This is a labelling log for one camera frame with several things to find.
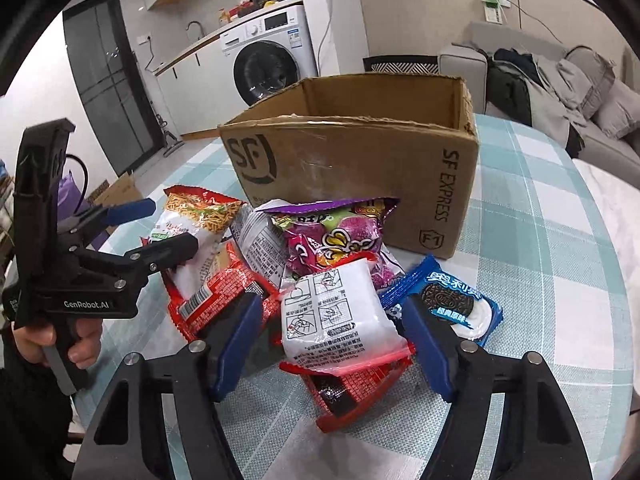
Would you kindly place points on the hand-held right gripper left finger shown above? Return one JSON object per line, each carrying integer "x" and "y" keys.
{"x": 235, "y": 345}

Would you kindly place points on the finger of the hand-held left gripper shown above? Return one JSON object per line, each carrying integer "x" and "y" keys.
{"x": 130, "y": 210}
{"x": 170, "y": 252}

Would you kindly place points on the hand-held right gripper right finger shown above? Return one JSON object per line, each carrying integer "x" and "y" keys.
{"x": 425, "y": 355}

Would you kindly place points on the orange noodle snack packet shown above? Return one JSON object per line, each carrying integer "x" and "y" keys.
{"x": 200, "y": 215}

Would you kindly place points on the blue cookie packet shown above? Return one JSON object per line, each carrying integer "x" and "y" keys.
{"x": 450, "y": 300}

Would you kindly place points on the silver white snack packet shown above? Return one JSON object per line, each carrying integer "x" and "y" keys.
{"x": 260, "y": 250}

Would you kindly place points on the white instruction-print noodle packet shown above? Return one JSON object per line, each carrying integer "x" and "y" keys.
{"x": 330, "y": 320}

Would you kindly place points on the purple candy packet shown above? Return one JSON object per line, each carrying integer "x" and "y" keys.
{"x": 340, "y": 240}

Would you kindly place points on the brown cardboard box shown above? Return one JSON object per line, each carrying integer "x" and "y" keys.
{"x": 350, "y": 160}

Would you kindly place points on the person's left forearm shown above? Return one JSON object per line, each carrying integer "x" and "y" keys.
{"x": 30, "y": 410}

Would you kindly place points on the person's left hand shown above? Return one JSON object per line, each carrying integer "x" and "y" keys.
{"x": 87, "y": 342}

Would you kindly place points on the cardboard box on floor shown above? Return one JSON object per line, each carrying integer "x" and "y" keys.
{"x": 117, "y": 192}

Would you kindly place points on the purple bag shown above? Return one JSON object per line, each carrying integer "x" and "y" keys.
{"x": 67, "y": 195}

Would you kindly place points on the grey floor mop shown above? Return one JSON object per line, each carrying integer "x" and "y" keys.
{"x": 172, "y": 142}

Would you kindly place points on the dark glass door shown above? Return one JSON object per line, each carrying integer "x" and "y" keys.
{"x": 110, "y": 100}

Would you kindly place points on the white kitchen counter cabinet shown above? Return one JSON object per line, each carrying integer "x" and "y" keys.
{"x": 200, "y": 100}

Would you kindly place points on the teal checked tablecloth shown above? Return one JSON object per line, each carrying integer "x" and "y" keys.
{"x": 525, "y": 210}

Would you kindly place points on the metal faucet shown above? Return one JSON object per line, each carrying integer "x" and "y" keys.
{"x": 202, "y": 34}

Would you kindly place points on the white washing machine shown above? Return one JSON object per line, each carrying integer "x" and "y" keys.
{"x": 270, "y": 70}

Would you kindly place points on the yellow bottle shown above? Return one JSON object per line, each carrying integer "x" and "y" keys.
{"x": 224, "y": 19}

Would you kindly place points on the red box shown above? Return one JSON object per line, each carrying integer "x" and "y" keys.
{"x": 245, "y": 9}

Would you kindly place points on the white marble side table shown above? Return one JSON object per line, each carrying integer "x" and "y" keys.
{"x": 615, "y": 210}

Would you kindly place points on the dark clothes pile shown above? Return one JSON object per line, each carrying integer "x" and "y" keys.
{"x": 510, "y": 90}

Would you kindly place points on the grey sofa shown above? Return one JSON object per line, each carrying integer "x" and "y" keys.
{"x": 462, "y": 75}

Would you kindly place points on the black white patterned basket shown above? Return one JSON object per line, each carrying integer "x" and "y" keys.
{"x": 400, "y": 65}

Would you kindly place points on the grey jacket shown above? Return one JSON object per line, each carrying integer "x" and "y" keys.
{"x": 555, "y": 90}

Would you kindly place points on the grey cushion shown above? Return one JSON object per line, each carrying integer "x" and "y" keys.
{"x": 620, "y": 110}
{"x": 595, "y": 75}

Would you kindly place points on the white wall socket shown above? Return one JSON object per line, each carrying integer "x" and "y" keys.
{"x": 144, "y": 40}

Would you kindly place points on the white wall control panel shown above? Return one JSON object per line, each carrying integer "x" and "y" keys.
{"x": 492, "y": 12}

